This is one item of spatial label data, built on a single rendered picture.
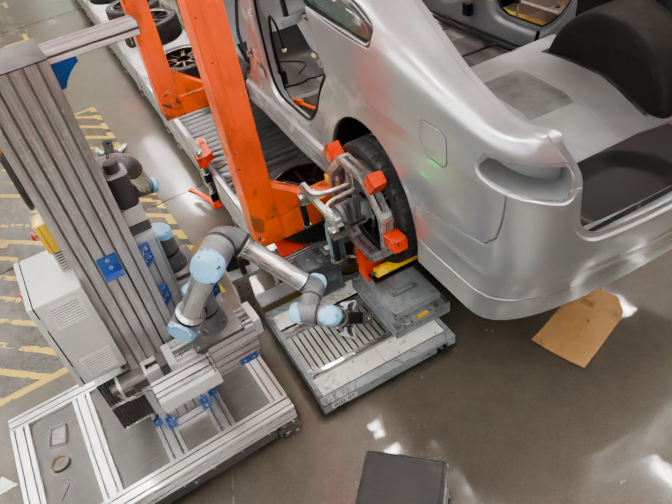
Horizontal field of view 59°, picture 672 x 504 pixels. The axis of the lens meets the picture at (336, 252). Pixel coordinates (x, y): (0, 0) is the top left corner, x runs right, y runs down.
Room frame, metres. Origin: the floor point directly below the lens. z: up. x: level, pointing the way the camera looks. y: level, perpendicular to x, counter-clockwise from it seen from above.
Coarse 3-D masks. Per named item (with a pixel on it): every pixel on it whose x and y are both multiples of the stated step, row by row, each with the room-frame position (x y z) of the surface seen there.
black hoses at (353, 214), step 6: (360, 192) 2.35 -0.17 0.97; (348, 198) 2.22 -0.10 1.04; (354, 198) 2.22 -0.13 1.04; (342, 204) 2.19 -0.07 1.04; (348, 204) 2.18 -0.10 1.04; (354, 204) 2.18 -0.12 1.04; (360, 204) 2.18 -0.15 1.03; (348, 210) 2.16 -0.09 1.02; (354, 210) 2.16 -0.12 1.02; (360, 210) 2.16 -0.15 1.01; (348, 216) 2.14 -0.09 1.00; (354, 216) 2.14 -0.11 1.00; (360, 216) 2.14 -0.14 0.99; (348, 222) 2.12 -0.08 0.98; (354, 222) 2.12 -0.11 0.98
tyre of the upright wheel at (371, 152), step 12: (348, 144) 2.53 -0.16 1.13; (360, 144) 2.44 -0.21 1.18; (372, 144) 2.42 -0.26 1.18; (360, 156) 2.42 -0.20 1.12; (372, 156) 2.33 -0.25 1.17; (384, 156) 2.33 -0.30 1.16; (372, 168) 2.32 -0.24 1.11; (384, 168) 2.26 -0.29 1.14; (396, 180) 2.21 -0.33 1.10; (396, 192) 2.17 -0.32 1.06; (396, 204) 2.14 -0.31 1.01; (408, 204) 2.15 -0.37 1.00; (396, 216) 2.15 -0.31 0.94; (408, 216) 2.12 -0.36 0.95; (360, 228) 2.53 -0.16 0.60; (408, 228) 2.10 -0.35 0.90; (372, 240) 2.42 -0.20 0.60; (408, 240) 2.10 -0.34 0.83; (408, 252) 2.12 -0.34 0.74
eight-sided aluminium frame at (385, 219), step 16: (336, 160) 2.48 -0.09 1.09; (352, 160) 2.41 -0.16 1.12; (336, 176) 2.62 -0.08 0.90; (336, 192) 2.59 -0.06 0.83; (384, 208) 2.17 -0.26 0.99; (384, 224) 2.12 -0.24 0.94; (352, 240) 2.44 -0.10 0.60; (368, 240) 2.40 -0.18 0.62; (368, 256) 2.29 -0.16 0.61; (384, 256) 2.12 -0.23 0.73
